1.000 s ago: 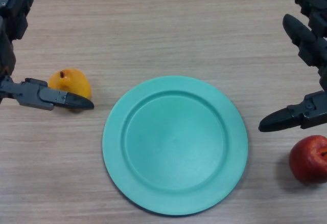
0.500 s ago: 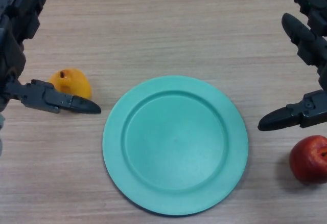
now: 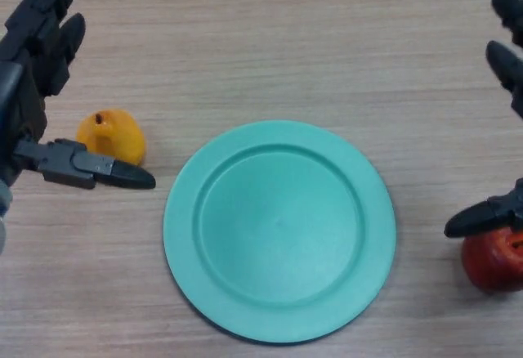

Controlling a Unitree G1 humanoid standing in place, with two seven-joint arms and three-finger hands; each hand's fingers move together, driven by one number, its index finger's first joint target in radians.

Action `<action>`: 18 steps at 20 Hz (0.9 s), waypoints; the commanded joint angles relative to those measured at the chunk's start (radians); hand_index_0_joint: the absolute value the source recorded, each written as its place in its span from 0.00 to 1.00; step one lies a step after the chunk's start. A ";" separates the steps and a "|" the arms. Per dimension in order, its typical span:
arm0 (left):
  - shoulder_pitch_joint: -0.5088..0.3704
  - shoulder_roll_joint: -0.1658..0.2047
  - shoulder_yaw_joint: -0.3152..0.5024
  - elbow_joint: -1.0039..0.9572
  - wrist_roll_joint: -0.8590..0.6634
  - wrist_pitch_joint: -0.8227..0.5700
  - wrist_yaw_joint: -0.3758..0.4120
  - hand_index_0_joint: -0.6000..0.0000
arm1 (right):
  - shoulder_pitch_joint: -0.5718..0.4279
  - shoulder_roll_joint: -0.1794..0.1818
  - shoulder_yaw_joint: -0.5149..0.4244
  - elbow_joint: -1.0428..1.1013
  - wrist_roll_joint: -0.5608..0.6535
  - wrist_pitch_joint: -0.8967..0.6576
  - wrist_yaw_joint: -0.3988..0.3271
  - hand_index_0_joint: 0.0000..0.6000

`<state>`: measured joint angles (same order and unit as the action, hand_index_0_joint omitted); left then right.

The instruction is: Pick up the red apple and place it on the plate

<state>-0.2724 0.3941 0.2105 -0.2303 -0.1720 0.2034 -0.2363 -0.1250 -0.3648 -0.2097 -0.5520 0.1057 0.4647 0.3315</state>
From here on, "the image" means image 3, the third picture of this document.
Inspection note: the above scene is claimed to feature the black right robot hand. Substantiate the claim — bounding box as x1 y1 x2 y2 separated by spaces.
444 0 523 239

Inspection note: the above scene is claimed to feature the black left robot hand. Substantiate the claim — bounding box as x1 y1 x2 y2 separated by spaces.
0 0 157 190

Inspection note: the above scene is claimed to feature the red apple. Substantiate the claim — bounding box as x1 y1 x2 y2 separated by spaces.
461 226 523 293

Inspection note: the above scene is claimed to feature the green round plate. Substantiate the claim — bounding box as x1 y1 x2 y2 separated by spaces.
163 119 398 345

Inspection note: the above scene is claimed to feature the yellow pear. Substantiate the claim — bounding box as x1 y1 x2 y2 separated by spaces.
76 107 147 167

